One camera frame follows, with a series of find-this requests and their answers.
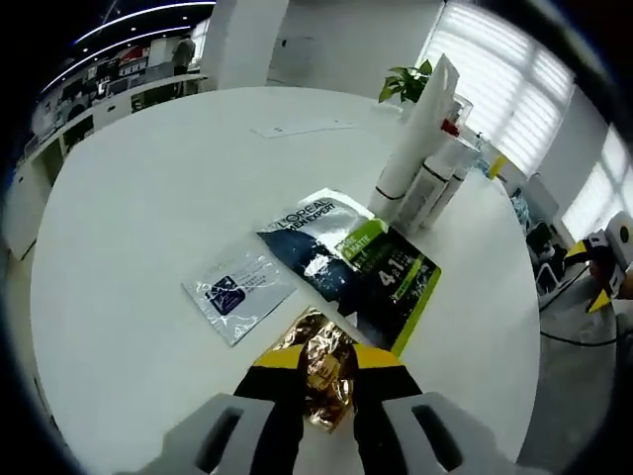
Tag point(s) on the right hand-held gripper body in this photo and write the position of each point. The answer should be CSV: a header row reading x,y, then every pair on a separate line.
x,y
623,247

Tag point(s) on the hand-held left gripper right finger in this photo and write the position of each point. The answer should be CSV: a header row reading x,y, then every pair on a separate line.
x,y
405,430

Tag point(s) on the potted green plant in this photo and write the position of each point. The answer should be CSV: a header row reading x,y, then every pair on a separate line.
x,y
403,84

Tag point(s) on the yellow object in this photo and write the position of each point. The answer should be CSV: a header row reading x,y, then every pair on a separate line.
x,y
497,167

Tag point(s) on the green black skincare sachet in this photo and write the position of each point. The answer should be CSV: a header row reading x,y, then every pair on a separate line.
x,y
356,277

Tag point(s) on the black office chair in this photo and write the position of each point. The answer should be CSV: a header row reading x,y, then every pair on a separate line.
x,y
541,237

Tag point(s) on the white skincare sachet blue print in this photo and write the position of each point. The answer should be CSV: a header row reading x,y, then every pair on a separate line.
x,y
232,297

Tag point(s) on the white office desks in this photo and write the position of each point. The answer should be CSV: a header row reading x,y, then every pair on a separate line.
x,y
114,99

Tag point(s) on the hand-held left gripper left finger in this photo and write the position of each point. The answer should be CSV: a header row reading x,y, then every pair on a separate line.
x,y
232,430

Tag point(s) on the gold foil skincare sachet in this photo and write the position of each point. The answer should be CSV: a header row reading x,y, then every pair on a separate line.
x,y
324,376

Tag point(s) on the white table socket panel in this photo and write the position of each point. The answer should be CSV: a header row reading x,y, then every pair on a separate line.
x,y
297,129

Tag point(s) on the white window blinds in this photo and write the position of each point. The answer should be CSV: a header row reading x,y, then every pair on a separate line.
x,y
593,198
509,84

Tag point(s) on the white skincare tube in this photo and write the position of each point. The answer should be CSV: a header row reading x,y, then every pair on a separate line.
x,y
420,128

